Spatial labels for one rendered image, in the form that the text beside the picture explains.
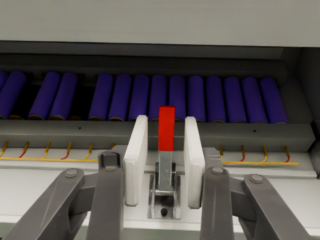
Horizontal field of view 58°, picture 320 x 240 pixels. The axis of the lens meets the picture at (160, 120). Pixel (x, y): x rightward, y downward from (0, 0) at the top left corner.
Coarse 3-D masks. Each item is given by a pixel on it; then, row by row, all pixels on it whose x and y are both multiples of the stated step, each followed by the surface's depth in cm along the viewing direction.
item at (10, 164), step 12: (12, 168) 27; (24, 168) 27; (36, 168) 27; (48, 168) 27; (60, 168) 27; (84, 168) 27; (96, 168) 27; (144, 168) 26; (180, 168) 26; (228, 168) 26; (240, 168) 26
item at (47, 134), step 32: (0, 128) 27; (32, 128) 27; (64, 128) 27; (96, 128) 27; (128, 128) 27; (224, 128) 27; (256, 128) 27; (288, 128) 27; (64, 160) 27; (96, 160) 27; (288, 160) 26
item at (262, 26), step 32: (0, 0) 15; (32, 0) 15; (64, 0) 15; (96, 0) 14; (128, 0) 14; (160, 0) 14; (192, 0) 14; (224, 0) 14; (256, 0) 14; (288, 0) 14; (0, 32) 16; (32, 32) 16; (64, 32) 16; (96, 32) 16; (128, 32) 16; (160, 32) 16; (192, 32) 16; (224, 32) 16; (256, 32) 15; (288, 32) 15
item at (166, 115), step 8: (160, 112) 22; (168, 112) 22; (160, 120) 22; (168, 120) 22; (160, 128) 22; (168, 128) 22; (160, 136) 22; (168, 136) 22; (160, 144) 22; (168, 144) 22; (160, 152) 23; (168, 152) 23; (160, 160) 23; (168, 160) 23; (160, 168) 23; (168, 168) 23; (160, 176) 23; (168, 176) 23; (160, 184) 23; (168, 184) 23
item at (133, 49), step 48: (0, 48) 34; (48, 48) 34; (96, 48) 33; (144, 48) 33; (192, 48) 33; (240, 48) 32; (288, 96) 33; (0, 192) 26; (144, 192) 26; (288, 192) 26
